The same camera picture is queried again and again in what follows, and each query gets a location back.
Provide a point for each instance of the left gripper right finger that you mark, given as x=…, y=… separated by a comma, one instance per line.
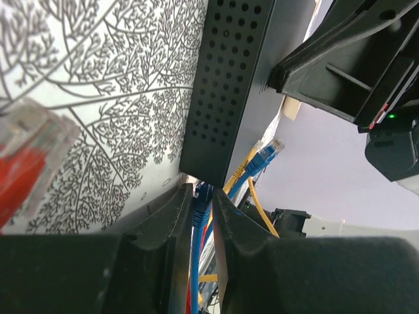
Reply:
x=261, y=273

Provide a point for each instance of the black network switch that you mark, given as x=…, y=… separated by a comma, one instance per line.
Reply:
x=231, y=104

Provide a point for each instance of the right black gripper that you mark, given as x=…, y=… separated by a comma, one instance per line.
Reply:
x=361, y=65

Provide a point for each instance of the floral table mat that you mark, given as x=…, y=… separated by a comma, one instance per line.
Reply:
x=123, y=71

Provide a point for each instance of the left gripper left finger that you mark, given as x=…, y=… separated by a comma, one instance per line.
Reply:
x=144, y=270

